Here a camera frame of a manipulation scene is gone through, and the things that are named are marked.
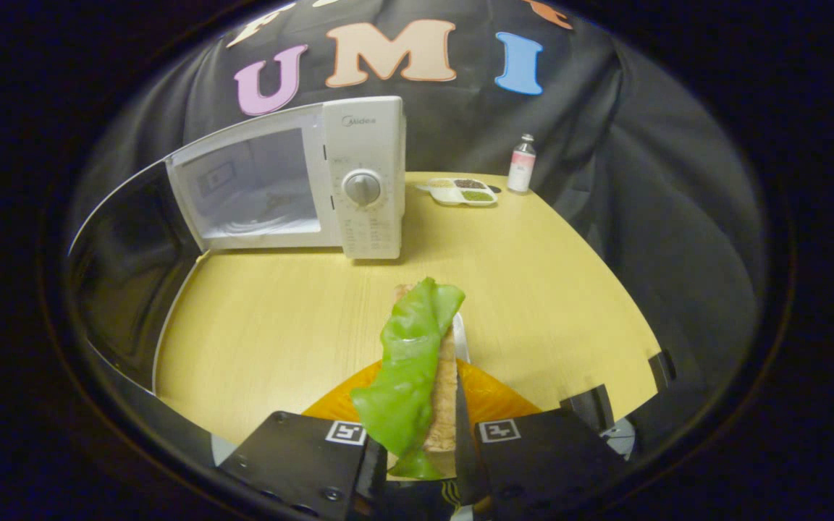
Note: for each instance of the black table edge clamp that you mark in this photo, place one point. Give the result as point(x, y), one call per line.
point(589, 409)
point(662, 369)

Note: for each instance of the small bottle with pink label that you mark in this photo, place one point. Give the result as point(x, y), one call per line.
point(522, 166)

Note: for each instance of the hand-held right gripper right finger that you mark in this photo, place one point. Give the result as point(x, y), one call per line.
point(533, 456)

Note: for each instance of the white divided condiment dish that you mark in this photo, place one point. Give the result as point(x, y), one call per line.
point(460, 192)

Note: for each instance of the white microwave oven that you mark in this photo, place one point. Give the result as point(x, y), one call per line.
point(370, 217)

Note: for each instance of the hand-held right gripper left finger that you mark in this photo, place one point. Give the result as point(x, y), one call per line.
point(301, 456)

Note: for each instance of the sandwich with green lettuce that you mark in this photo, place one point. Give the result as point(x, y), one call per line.
point(410, 362)

